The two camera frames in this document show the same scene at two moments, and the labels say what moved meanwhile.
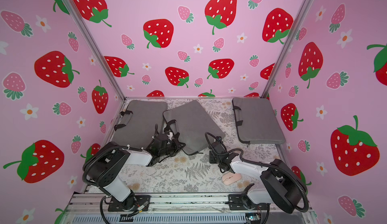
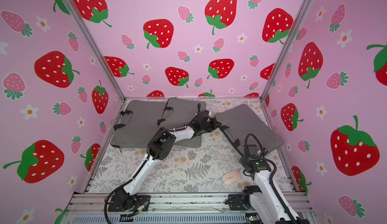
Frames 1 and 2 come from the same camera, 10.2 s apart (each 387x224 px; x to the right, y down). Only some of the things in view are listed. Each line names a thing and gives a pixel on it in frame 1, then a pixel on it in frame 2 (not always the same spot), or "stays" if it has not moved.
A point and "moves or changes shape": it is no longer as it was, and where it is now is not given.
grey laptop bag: (136, 125) stays
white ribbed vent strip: (160, 218) stays
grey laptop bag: (192, 123) moves or changes shape
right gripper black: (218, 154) to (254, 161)
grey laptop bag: (256, 121) moves or changes shape
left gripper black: (175, 144) to (214, 126)
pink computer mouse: (230, 178) stays
